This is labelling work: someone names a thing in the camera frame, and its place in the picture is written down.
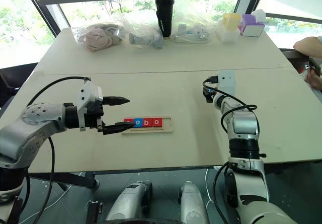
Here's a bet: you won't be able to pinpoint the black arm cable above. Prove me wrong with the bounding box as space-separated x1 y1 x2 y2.
202 76 258 134
24 76 92 224

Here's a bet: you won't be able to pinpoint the plastic bag with grey toy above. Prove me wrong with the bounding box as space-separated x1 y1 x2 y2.
116 11 166 51

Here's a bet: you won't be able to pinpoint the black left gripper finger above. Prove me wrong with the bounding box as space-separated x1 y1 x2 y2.
102 96 131 107
101 121 135 135

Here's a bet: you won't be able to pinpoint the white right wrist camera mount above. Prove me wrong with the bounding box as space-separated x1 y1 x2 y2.
217 70 236 95

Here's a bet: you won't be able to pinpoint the narrow white roller blind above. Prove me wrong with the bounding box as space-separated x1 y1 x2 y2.
256 0 322 24

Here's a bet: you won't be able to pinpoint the black metal floor bracket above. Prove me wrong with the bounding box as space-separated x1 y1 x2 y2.
86 201 104 224

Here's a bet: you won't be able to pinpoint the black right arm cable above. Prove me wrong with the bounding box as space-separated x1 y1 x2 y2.
202 76 258 134

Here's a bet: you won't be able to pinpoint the plastic bag with pink plush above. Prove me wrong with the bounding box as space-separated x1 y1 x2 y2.
71 22 125 52

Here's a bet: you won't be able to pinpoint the person's bare hand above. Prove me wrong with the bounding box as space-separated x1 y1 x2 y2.
304 70 322 91

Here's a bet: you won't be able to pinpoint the silver robot leg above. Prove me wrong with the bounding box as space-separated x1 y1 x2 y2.
178 181 210 224
104 181 153 222

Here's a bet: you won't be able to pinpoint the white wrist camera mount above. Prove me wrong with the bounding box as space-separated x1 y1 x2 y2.
75 79 104 132
217 70 236 95

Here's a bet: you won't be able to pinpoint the white floor cable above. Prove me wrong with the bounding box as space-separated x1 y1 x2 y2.
24 183 72 222
204 168 215 210

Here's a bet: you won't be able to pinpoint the black table leg bar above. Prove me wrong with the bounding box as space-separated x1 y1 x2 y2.
28 172 100 191

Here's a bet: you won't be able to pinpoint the silver left robot leg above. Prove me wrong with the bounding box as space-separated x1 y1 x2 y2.
104 181 153 222

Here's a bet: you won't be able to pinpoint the black office chair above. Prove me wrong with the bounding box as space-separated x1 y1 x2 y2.
0 62 39 109

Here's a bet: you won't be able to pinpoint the bagged yellow and white cups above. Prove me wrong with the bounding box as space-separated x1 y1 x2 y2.
215 13 243 44

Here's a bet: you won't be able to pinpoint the dark smartphone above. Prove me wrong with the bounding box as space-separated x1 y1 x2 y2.
307 57 322 77

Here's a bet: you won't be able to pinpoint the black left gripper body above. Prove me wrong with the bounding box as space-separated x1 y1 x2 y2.
84 100 105 134

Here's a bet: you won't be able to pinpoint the silver right robot leg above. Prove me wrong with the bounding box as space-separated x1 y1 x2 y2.
178 181 210 224

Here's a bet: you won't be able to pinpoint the wooden letter tray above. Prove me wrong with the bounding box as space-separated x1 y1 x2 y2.
121 116 174 135

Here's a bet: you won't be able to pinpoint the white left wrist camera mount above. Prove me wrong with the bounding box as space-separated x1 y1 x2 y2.
75 79 104 132

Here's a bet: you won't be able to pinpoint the clear bag with white parts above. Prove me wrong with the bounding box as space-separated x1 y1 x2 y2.
171 0 215 44

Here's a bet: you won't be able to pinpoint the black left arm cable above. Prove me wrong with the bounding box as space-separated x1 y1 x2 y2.
24 76 92 224

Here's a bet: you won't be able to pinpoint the purple and white tissue box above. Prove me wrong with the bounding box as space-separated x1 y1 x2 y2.
237 8 266 37

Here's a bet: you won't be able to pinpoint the black travel tumbler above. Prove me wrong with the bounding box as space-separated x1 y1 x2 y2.
154 0 175 41

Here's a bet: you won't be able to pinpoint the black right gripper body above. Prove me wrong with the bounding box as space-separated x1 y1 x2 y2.
202 87 215 104

